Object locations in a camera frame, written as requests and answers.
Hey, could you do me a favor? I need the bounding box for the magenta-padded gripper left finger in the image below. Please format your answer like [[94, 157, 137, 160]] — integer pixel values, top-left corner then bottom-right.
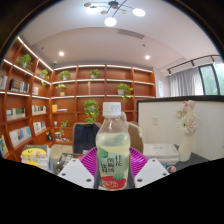
[[56, 146, 101, 190]]

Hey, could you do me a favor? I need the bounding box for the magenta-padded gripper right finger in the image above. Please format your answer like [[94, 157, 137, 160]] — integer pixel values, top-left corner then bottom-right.
[[128, 146, 170, 190]]

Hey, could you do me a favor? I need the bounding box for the clear drink bottle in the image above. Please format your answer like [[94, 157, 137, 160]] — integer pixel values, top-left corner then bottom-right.
[[95, 101, 132, 192]]

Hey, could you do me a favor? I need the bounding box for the stack of dark books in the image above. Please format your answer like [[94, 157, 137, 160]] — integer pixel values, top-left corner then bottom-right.
[[53, 152, 83, 174]]

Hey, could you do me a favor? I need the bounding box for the dark blue office chair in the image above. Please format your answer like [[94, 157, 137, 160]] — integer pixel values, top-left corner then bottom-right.
[[72, 122, 101, 155]]

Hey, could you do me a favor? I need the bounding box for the tan chair back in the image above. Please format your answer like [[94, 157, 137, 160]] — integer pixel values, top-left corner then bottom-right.
[[119, 111, 144, 154]]

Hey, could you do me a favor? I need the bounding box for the white ceramic vase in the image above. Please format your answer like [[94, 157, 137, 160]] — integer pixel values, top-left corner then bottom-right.
[[178, 132, 195, 163]]

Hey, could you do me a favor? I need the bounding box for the stack of colourful books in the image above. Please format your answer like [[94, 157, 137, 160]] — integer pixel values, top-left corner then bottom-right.
[[20, 144, 53, 172]]

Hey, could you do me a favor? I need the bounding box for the pink and white flower bouquet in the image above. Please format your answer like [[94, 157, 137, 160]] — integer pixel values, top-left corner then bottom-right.
[[174, 99, 200, 135]]

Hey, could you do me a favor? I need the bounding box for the wooden shelf unit with books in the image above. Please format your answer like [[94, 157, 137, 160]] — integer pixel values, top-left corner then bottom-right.
[[0, 34, 157, 161]]

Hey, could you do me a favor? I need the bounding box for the grey curtain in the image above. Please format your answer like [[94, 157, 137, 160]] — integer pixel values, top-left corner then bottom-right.
[[169, 68, 204, 98]]

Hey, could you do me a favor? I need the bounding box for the window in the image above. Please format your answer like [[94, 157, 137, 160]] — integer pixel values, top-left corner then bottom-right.
[[199, 62, 224, 96]]

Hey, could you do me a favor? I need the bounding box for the ceiling air vent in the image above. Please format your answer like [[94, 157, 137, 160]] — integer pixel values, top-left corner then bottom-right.
[[117, 28, 145, 39]]

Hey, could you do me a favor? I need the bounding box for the branched ceiling lamp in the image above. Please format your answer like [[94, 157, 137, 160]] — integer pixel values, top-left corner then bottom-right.
[[83, 0, 147, 28]]

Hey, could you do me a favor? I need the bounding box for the black track light rail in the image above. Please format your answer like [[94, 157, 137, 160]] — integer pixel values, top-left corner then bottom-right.
[[166, 54, 221, 75]]

